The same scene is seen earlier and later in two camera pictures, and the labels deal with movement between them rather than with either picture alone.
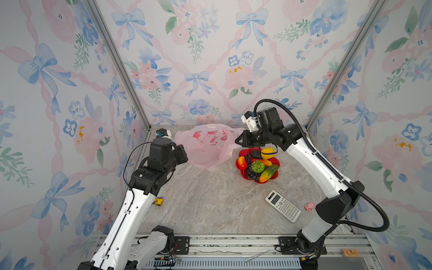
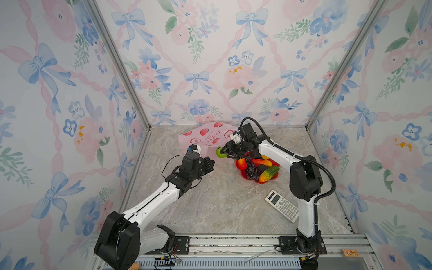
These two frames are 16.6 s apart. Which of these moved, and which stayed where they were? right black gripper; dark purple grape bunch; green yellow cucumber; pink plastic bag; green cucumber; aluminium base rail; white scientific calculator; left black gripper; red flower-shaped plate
Moved: left black gripper; green cucumber; right black gripper
Stayed: red flower-shaped plate; aluminium base rail; dark purple grape bunch; pink plastic bag; white scientific calculator; green yellow cucumber
